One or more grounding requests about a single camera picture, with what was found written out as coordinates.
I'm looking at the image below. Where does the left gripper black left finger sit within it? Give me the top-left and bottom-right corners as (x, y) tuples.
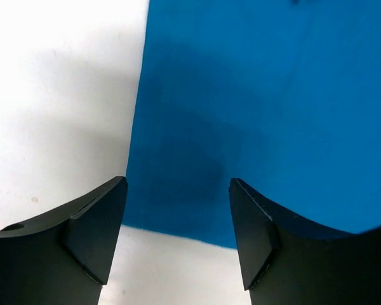
(0, 176), (128, 305)

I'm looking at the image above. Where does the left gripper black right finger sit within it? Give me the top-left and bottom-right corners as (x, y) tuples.
(229, 178), (381, 304)

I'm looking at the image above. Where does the blue t shirt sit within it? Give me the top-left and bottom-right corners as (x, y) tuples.
(123, 1), (381, 248)

